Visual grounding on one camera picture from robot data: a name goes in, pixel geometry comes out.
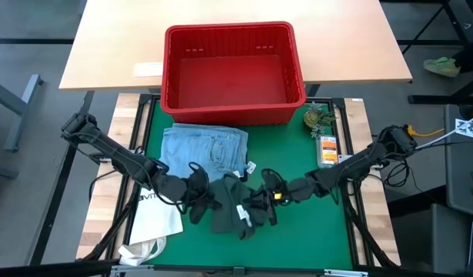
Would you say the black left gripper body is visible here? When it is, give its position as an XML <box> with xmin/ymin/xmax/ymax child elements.
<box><xmin>165</xmin><ymin>169</ymin><xmax>223</xmax><ymax>226</ymax></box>

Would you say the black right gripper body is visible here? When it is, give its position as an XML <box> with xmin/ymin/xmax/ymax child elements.
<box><xmin>243</xmin><ymin>169</ymin><xmax>316</xmax><ymax>228</ymax></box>

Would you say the dark green garment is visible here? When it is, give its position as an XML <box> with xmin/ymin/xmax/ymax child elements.
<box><xmin>210</xmin><ymin>172</ymin><xmax>278</xmax><ymax>241</ymax></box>

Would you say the pale blue denim garment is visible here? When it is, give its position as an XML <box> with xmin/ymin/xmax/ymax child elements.
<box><xmin>158</xmin><ymin>122</ymin><xmax>249</xmax><ymax>182</ymax></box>

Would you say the red plastic laundry bin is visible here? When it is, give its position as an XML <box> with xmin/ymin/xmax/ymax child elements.
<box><xmin>161</xmin><ymin>21</ymin><xmax>308</xmax><ymax>127</ymax></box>

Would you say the green table mat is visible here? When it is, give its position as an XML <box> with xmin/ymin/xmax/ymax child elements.
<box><xmin>126</xmin><ymin>98</ymin><xmax>355</xmax><ymax>270</ymax></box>

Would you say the white canvas tote bag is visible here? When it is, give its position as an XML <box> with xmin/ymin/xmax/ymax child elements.
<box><xmin>118</xmin><ymin>187</ymin><xmax>184</xmax><ymax>267</ymax></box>

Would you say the orange white printed card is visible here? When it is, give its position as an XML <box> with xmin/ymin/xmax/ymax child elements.
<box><xmin>315</xmin><ymin>135</ymin><xmax>340</xmax><ymax>169</ymax></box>

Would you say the small artificial potted plant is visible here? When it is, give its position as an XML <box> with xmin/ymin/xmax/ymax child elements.
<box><xmin>302</xmin><ymin>101</ymin><xmax>337</xmax><ymax>139</ymax></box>

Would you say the white paper label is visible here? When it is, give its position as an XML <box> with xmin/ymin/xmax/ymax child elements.
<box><xmin>132</xmin><ymin>61</ymin><xmax>165</xmax><ymax>78</ymax></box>

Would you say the black steel floor beam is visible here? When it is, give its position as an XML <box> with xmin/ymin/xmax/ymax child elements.
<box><xmin>28</xmin><ymin>90</ymin><xmax>95</xmax><ymax>266</ymax></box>

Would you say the light wooden table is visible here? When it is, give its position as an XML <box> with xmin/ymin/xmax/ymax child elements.
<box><xmin>58</xmin><ymin>0</ymin><xmax>413</xmax><ymax>92</ymax></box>

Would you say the grey metal box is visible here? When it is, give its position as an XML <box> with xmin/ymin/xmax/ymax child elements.
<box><xmin>388</xmin><ymin>203</ymin><xmax>471</xmax><ymax>274</ymax></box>

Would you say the grey cabinet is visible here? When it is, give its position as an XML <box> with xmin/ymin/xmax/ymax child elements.
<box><xmin>443</xmin><ymin>103</ymin><xmax>473</xmax><ymax>219</ymax></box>

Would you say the grey table leg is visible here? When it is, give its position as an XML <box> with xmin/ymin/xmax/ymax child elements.
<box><xmin>0</xmin><ymin>74</ymin><xmax>45</xmax><ymax>153</ymax></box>

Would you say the white printed sign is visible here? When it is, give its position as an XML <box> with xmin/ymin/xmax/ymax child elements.
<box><xmin>454</xmin><ymin>118</ymin><xmax>473</xmax><ymax>141</ymax></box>

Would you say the person's green shoe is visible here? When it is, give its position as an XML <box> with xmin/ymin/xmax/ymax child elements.
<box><xmin>423</xmin><ymin>56</ymin><xmax>462</xmax><ymax>78</ymax></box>

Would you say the black table base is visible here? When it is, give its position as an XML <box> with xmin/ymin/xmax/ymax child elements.
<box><xmin>397</xmin><ymin>0</ymin><xmax>473</xmax><ymax>105</ymax></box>

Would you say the person's leg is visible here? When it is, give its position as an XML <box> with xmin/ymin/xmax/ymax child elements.
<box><xmin>453</xmin><ymin>42</ymin><xmax>473</xmax><ymax>74</ymax></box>

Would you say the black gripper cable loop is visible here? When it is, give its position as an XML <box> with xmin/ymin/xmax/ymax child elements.
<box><xmin>178</xmin><ymin>161</ymin><xmax>211</xmax><ymax>215</ymax></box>
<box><xmin>261</xmin><ymin>168</ymin><xmax>289</xmax><ymax>193</ymax></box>

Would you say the black arm base cable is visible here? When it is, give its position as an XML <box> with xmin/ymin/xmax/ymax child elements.
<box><xmin>88</xmin><ymin>169</ymin><xmax>120</xmax><ymax>202</ymax></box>

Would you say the white metal bracket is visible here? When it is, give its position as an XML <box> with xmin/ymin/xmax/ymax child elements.
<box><xmin>323</xmin><ymin>269</ymin><xmax>370</xmax><ymax>277</ymax></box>

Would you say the black cable bundle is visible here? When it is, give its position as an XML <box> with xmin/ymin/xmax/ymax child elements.
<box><xmin>374</xmin><ymin>153</ymin><xmax>414</xmax><ymax>189</ymax></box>

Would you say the yellow power cord plug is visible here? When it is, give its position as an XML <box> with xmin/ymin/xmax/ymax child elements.
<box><xmin>404</xmin><ymin>124</ymin><xmax>445</xmax><ymax>139</ymax></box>

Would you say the white cable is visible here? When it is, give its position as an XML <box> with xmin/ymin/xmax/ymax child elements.
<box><xmin>415</xmin><ymin>111</ymin><xmax>473</xmax><ymax>151</ymax></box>

